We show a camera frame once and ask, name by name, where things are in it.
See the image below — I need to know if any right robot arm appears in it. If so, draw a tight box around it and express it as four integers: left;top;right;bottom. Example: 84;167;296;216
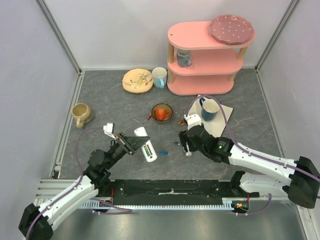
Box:
178;125;320;209

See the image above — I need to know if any pink polka dot plate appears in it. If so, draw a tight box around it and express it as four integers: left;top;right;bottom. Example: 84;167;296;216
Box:
208;14;255;46

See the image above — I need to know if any blue battery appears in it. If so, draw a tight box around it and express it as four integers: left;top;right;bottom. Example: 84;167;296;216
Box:
157;151;169;155

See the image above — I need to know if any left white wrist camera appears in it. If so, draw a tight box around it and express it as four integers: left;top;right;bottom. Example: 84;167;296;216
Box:
102;122;117;140

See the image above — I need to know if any dark blue mug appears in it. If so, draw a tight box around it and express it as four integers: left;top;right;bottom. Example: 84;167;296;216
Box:
199;97;220;122

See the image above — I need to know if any light blue mug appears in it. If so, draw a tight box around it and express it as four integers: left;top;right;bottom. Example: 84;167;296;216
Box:
152;67;167;89

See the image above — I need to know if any orange battery by plate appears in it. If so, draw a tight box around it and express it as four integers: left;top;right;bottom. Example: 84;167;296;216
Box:
178;120;185;126

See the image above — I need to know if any beige ceramic mug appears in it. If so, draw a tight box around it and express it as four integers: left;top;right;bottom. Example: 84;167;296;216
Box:
71;103;93;129

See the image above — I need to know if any white remote control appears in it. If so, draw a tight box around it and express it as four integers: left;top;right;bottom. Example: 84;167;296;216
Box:
134;126;158;163

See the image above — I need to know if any yellow floral plate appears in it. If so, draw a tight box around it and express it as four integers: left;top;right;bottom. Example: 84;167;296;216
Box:
122;68;154;94

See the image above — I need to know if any orange cup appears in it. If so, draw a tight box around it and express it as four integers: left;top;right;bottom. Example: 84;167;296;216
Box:
154;108;171;121

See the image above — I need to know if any pink three-tier shelf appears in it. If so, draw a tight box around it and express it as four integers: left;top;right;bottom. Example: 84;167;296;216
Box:
167;21;256;96

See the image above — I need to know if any white cable duct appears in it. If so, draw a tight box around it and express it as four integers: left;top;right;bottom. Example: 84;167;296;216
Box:
79;199;246;211

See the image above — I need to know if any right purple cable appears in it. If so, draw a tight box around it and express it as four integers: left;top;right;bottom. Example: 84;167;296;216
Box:
186;94;320;216

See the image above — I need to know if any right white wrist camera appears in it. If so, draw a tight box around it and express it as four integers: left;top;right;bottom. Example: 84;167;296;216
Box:
183;113;202;130

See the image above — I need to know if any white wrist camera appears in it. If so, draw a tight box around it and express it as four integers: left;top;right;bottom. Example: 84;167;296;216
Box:
102;122;117;140
183;113;202;130

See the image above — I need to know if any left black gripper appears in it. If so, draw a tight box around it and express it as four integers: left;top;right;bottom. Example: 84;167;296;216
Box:
105;131;150;170

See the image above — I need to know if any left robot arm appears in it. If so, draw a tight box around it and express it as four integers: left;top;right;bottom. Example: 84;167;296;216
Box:
18;132;150;240

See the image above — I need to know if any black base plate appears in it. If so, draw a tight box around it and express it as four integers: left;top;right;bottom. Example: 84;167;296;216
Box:
81;178;261;206

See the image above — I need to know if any green battery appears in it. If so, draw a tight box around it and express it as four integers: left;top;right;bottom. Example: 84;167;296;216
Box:
144;146;151;157

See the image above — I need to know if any grey mug on shelf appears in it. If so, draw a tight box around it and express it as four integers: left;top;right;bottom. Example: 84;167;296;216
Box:
176;49;192;68

